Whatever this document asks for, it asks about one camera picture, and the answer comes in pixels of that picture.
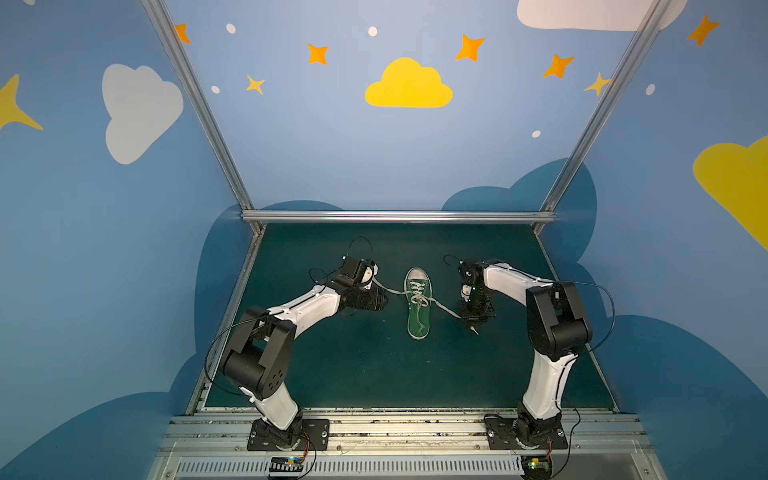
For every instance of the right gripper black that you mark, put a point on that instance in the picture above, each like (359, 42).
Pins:
(477, 308)

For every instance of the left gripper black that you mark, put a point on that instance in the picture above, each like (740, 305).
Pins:
(372, 297)

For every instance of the green canvas sneaker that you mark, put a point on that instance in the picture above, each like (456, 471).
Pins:
(418, 291)

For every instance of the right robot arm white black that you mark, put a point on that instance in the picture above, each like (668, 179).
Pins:
(557, 328)

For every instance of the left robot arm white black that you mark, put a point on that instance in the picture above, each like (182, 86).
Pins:
(259, 351)

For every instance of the right controller board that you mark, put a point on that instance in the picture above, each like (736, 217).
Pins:
(536, 468)

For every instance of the controller board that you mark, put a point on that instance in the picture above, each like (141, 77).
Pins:
(285, 467)
(536, 468)

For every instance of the left controller board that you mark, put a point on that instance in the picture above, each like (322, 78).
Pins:
(285, 467)

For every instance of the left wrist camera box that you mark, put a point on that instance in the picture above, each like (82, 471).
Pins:
(356, 273)

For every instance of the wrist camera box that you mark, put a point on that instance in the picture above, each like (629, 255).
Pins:
(356, 273)
(471, 278)

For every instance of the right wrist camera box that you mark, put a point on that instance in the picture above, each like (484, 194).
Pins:
(471, 278)

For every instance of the right aluminium frame post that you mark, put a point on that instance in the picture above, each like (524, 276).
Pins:
(633, 56)

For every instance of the aluminium frame post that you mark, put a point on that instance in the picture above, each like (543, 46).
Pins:
(161, 20)
(633, 56)

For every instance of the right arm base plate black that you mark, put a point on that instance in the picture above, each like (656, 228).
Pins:
(504, 433)

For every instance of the back aluminium frame bar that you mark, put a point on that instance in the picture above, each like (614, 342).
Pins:
(302, 216)

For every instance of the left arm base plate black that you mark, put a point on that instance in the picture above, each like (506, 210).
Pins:
(312, 434)

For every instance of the front aluminium rail bed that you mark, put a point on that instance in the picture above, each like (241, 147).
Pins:
(406, 444)

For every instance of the left aluminium frame post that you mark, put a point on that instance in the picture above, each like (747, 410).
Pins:
(161, 20)

